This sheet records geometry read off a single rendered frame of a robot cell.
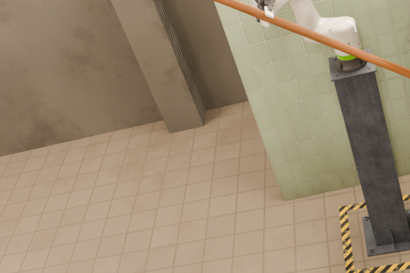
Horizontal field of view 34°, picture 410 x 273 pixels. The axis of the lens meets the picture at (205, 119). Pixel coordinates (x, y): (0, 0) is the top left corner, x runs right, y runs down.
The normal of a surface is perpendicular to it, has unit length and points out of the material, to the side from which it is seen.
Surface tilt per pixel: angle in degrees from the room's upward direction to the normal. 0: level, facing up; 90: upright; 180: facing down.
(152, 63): 90
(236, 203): 0
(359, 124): 90
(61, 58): 90
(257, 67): 90
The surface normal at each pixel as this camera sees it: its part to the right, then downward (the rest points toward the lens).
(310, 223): -0.32, -0.79
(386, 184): -0.08, 0.58
